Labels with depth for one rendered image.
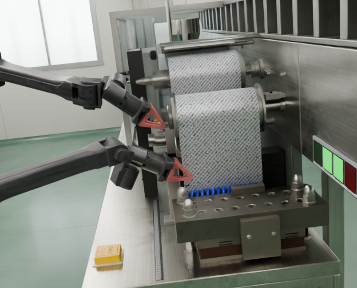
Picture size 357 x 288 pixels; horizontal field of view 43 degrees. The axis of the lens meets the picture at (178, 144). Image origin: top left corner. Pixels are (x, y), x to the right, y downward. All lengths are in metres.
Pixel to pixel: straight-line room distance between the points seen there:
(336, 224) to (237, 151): 0.51
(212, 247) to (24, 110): 6.13
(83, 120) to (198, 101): 5.78
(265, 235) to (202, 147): 0.31
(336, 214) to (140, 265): 0.73
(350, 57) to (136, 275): 0.74
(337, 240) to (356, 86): 0.87
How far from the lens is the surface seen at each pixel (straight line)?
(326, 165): 1.09
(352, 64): 0.93
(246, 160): 1.34
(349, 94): 0.95
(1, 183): 1.17
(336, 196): 1.62
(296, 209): 1.21
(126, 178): 1.30
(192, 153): 1.31
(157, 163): 1.29
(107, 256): 1.28
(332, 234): 1.68
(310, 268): 1.23
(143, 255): 1.31
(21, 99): 7.15
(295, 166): 1.41
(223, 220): 1.18
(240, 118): 1.31
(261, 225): 1.18
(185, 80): 1.51
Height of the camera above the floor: 1.52
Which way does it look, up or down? 15 degrees down
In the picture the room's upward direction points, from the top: 6 degrees counter-clockwise
